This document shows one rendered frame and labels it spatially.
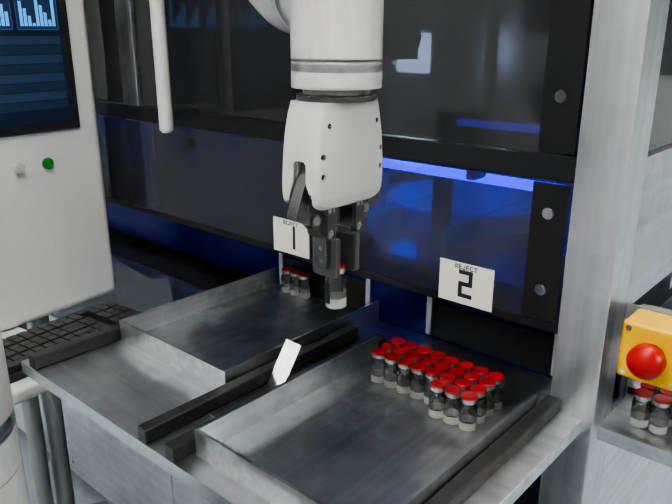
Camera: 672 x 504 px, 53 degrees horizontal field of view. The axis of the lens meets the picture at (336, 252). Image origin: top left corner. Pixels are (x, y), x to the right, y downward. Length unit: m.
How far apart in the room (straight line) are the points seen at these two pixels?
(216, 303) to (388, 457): 0.54
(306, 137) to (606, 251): 0.40
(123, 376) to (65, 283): 0.50
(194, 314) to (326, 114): 0.67
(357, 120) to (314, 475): 0.39
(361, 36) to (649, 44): 0.35
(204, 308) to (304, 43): 0.71
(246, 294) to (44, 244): 0.42
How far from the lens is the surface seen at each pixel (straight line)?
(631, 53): 0.81
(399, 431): 0.87
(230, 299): 1.26
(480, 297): 0.94
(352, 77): 0.60
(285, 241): 1.16
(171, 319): 1.19
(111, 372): 1.05
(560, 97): 0.84
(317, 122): 0.60
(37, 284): 1.46
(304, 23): 0.61
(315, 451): 0.83
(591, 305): 0.88
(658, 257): 1.02
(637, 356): 0.84
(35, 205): 1.43
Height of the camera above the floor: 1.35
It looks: 18 degrees down
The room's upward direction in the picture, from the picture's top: straight up
